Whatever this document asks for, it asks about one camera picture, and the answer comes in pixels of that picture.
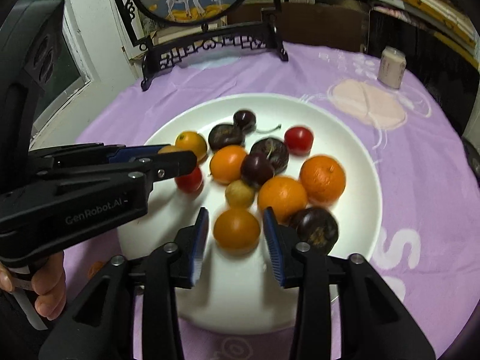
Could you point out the person's left hand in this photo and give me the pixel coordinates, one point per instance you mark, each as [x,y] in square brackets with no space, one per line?
[50,288]

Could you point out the dark purple plum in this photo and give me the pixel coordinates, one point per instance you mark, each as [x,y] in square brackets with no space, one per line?
[257,168]
[244,120]

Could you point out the orange tangerine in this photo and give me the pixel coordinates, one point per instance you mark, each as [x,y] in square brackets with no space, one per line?
[322,180]

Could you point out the white round plate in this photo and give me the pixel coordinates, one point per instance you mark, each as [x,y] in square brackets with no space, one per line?
[232,300]

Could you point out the beige drink can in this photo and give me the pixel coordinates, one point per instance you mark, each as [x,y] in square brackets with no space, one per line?
[392,67]

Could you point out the yellowish orange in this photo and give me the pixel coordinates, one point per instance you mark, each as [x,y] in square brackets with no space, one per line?
[191,142]

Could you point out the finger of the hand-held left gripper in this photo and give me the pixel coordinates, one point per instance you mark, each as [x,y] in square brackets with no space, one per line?
[142,152]
[172,165]

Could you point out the purple printed tablecloth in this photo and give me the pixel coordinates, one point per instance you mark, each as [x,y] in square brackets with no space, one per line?
[412,195]

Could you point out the red tomato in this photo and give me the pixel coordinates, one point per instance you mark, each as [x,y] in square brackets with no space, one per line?
[298,140]
[189,183]

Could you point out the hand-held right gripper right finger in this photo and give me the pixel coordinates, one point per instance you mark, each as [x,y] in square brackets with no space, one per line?
[273,247]

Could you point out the smooth orange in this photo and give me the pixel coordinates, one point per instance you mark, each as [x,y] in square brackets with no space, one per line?
[282,198]
[228,164]
[237,230]

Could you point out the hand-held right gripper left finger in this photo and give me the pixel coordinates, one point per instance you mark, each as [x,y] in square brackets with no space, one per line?
[200,247]

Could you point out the dark mangosteen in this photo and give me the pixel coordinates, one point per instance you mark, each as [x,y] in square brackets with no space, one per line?
[314,228]
[272,150]
[226,137]

